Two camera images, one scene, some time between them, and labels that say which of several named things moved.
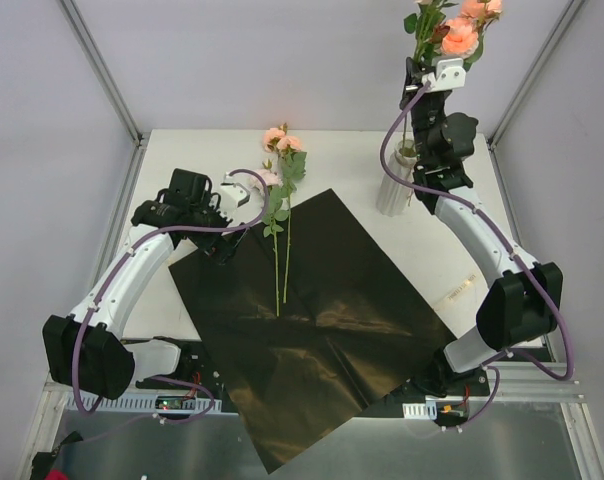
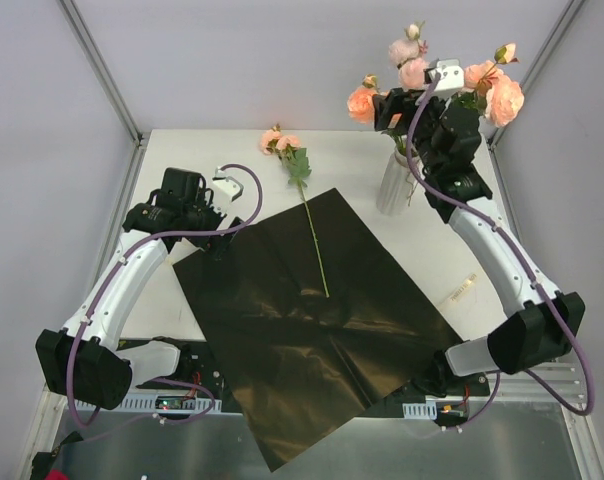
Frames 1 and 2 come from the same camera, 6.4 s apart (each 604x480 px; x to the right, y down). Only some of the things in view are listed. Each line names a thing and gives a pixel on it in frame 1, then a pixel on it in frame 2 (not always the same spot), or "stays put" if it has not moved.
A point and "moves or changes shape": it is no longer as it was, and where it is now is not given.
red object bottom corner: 56,474 stays put
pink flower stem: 428,25 → 361,107
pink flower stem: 465,34 → 490,89
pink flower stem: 286,146 moves or changes shape
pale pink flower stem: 269,182 → 407,54
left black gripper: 221,245 stays put
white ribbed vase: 394,197 stays put
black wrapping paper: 311,324 stays put
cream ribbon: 465,285 stays put
